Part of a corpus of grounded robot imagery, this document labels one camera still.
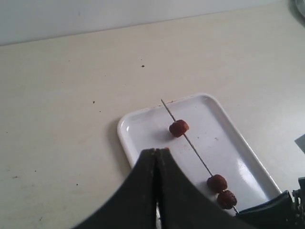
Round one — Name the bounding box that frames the white plastic tray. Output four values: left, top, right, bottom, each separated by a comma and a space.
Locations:
117, 93, 281, 211

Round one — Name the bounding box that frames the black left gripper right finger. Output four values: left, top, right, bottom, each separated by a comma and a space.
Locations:
154, 148, 251, 229

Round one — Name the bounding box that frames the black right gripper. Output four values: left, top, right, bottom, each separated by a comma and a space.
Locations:
236, 177, 305, 219

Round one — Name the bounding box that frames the thin metal skewer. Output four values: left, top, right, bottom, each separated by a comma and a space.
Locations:
160, 99, 239, 214

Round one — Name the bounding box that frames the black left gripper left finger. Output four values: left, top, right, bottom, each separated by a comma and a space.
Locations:
75, 148, 156, 229

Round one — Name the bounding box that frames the red fruit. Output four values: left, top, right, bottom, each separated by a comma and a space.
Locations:
216, 190, 237, 210
169, 120, 189, 138
206, 174, 228, 193

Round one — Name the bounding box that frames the silver metal plate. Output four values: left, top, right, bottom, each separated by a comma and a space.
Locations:
290, 0, 305, 22

